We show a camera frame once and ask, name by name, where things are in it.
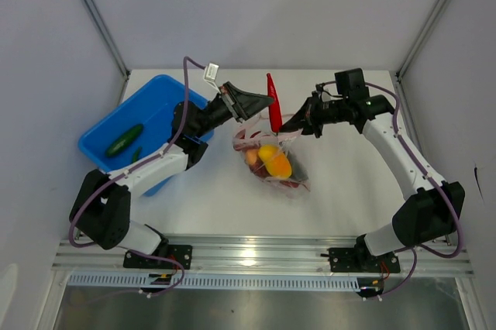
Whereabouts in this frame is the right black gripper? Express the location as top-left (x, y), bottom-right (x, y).
top-left (279, 91), bottom-right (349, 139)

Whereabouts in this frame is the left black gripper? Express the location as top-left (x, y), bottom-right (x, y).
top-left (195, 83), bottom-right (274, 139)

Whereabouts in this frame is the yellow toy mango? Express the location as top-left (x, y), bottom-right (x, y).
top-left (258, 145), bottom-right (291, 180)

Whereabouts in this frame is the toy steak slice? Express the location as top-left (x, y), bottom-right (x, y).
top-left (245, 149), bottom-right (259, 167)

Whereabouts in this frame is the grey toy fish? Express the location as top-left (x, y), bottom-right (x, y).
top-left (286, 151), bottom-right (308, 183)

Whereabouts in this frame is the red toy lobster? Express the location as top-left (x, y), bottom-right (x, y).
top-left (234, 128), bottom-right (311, 194)

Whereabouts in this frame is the green toy cucumber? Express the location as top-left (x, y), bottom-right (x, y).
top-left (105, 124), bottom-right (144, 158)

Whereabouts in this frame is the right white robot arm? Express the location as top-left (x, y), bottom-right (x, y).
top-left (280, 68), bottom-right (465, 271)

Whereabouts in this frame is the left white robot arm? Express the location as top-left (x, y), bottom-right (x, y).
top-left (69, 82), bottom-right (274, 268)

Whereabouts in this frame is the blue plastic bin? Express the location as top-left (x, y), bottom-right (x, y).
top-left (78, 74), bottom-right (184, 173)

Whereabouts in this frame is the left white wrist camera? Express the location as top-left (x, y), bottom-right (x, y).
top-left (203, 63), bottom-right (219, 86)

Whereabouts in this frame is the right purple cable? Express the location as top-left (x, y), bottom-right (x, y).
top-left (317, 80), bottom-right (466, 302)

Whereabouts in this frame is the aluminium mounting rail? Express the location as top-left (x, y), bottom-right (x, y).
top-left (51, 235), bottom-right (474, 278)

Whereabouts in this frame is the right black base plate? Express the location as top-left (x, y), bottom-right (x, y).
top-left (321, 247), bottom-right (401, 273)

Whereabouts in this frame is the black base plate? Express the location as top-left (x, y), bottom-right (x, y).
top-left (321, 247), bottom-right (401, 273)
top-left (122, 244), bottom-right (193, 270)

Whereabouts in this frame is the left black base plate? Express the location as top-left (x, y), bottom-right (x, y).
top-left (122, 244), bottom-right (193, 270)

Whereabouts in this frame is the white slotted cable duct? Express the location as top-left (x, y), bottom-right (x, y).
top-left (67, 272), bottom-right (360, 292)

